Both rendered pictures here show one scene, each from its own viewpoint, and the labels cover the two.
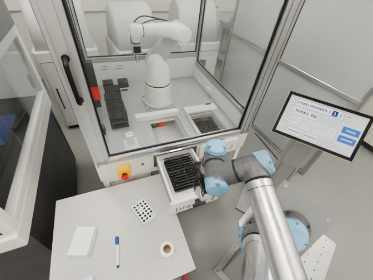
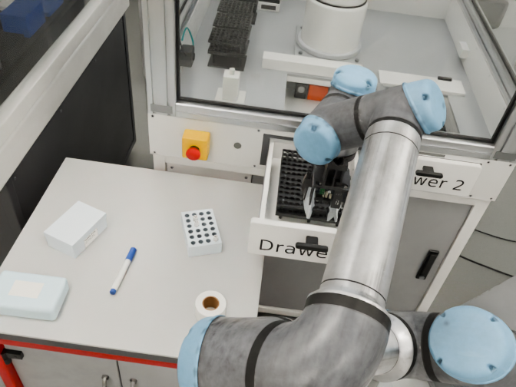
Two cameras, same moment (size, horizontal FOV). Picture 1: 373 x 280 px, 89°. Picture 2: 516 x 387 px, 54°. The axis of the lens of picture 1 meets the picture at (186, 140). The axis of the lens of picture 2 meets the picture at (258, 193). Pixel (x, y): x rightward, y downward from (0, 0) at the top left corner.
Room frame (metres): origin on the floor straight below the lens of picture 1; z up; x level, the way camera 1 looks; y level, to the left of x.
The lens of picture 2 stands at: (-0.26, -0.33, 1.77)
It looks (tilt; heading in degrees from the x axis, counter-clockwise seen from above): 43 degrees down; 27
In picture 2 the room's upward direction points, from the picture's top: 8 degrees clockwise
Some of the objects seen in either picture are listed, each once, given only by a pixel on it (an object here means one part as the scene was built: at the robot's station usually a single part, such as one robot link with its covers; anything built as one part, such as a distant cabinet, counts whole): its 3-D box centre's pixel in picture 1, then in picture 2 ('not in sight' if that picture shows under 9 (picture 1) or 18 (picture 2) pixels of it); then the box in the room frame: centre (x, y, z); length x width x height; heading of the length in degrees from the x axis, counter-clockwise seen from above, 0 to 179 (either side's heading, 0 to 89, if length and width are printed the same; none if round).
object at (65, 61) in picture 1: (72, 84); not in sight; (0.60, 0.43, 1.45); 0.05 x 0.03 x 0.19; 26
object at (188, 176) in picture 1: (182, 172); (311, 188); (0.70, 0.00, 0.87); 0.22 x 0.18 x 0.06; 26
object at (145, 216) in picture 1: (144, 212); (200, 232); (0.46, 0.19, 0.78); 0.12 x 0.08 x 0.04; 47
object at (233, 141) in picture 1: (218, 147); (423, 173); (0.94, -0.23, 0.87); 0.29 x 0.02 x 0.11; 116
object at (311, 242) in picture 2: (198, 201); (312, 243); (0.49, -0.10, 0.91); 0.07 x 0.04 x 0.01; 116
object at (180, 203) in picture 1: (195, 200); (309, 243); (0.52, -0.09, 0.87); 0.29 x 0.02 x 0.11; 116
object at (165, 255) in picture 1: (166, 250); (210, 308); (0.29, 0.03, 0.78); 0.07 x 0.07 x 0.04
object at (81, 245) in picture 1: (83, 241); (77, 229); (0.28, 0.43, 0.79); 0.13 x 0.09 x 0.05; 7
